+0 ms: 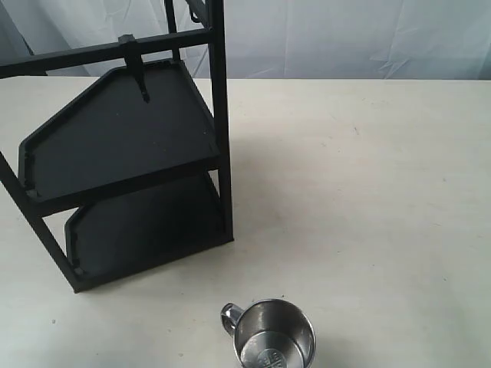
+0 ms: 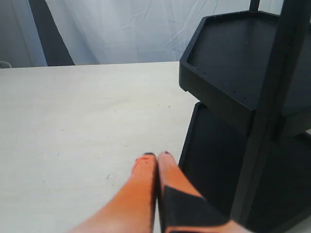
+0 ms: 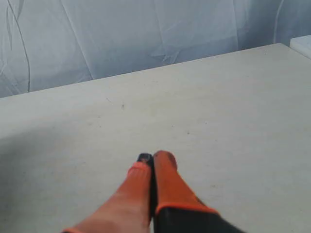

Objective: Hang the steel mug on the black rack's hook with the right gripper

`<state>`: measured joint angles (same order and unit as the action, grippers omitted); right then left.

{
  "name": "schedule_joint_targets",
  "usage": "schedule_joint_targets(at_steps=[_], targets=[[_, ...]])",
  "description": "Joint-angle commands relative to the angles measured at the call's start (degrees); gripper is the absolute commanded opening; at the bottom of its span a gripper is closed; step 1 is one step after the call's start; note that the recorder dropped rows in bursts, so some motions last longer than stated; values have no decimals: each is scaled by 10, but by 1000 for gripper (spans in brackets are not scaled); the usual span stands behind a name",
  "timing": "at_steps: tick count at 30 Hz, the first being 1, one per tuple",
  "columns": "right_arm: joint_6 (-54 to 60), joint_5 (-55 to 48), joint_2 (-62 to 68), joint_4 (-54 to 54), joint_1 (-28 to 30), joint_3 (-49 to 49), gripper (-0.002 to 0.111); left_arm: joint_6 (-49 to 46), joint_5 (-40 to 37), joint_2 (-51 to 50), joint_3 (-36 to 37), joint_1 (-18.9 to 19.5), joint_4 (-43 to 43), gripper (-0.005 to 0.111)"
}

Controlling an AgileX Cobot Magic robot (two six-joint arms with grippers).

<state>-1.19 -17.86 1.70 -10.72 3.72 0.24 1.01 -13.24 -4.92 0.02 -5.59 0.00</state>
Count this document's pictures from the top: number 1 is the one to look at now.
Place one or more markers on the stainless steel mug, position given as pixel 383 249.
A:
pixel 270 333

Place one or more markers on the black plastic shelf tray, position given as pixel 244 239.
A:
pixel 109 141
pixel 146 228

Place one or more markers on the black corner shelf rack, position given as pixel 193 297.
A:
pixel 203 53

